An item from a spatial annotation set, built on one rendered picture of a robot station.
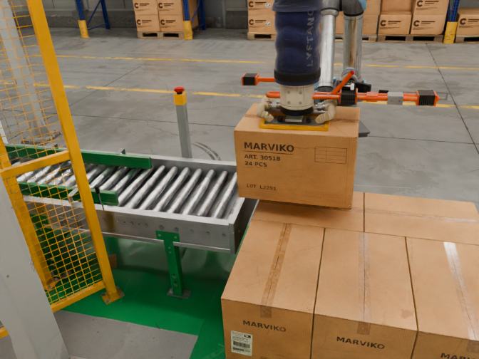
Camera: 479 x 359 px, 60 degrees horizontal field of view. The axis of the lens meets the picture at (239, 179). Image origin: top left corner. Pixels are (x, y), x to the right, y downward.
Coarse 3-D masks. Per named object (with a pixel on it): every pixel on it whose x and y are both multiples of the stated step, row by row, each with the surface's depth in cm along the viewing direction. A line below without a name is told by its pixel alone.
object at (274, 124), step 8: (264, 120) 210; (272, 120) 208; (280, 120) 205; (304, 120) 205; (312, 120) 204; (328, 120) 204; (264, 128) 205; (272, 128) 204; (280, 128) 203; (288, 128) 202; (296, 128) 201; (304, 128) 200; (312, 128) 199; (320, 128) 198; (328, 128) 197
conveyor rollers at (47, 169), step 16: (16, 160) 308; (16, 176) 286; (32, 176) 288; (48, 176) 280; (112, 176) 276; (128, 176) 276; (144, 176) 276; (160, 176) 280; (192, 176) 271; (208, 176) 270; (224, 176) 270; (128, 192) 258; (144, 192) 258; (160, 192) 260; (144, 208) 242; (160, 208) 242; (176, 208) 241; (192, 208) 241; (208, 208) 241; (224, 208) 240
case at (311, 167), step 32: (256, 128) 206; (352, 128) 199; (256, 160) 211; (288, 160) 206; (320, 160) 201; (352, 160) 196; (256, 192) 221; (288, 192) 216; (320, 192) 210; (352, 192) 205
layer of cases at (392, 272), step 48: (288, 240) 210; (336, 240) 209; (384, 240) 207; (432, 240) 206; (240, 288) 182; (288, 288) 181; (336, 288) 180; (384, 288) 179; (432, 288) 178; (240, 336) 187; (288, 336) 179; (336, 336) 172; (384, 336) 165; (432, 336) 159
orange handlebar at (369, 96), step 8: (264, 80) 234; (272, 80) 233; (272, 96) 208; (312, 96) 203; (320, 96) 202; (328, 96) 201; (336, 96) 200; (360, 96) 197; (368, 96) 196; (376, 96) 195; (384, 96) 195; (408, 96) 195
